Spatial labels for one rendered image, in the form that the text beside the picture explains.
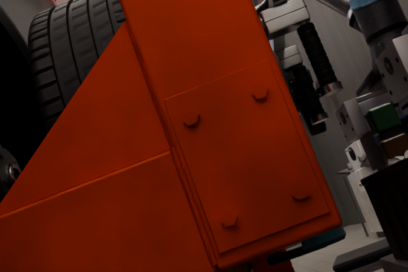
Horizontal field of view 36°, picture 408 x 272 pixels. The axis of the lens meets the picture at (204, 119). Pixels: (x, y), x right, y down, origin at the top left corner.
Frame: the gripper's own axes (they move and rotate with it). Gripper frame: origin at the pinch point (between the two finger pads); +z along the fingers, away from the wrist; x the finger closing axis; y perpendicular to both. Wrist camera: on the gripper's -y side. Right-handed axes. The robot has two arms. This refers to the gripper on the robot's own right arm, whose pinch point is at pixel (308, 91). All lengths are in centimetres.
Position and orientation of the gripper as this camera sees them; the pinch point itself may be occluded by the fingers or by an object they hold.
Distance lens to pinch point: 161.7
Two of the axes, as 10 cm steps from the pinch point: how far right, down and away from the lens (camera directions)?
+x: 9.3, -3.6, -0.4
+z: -1.1, -1.7, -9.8
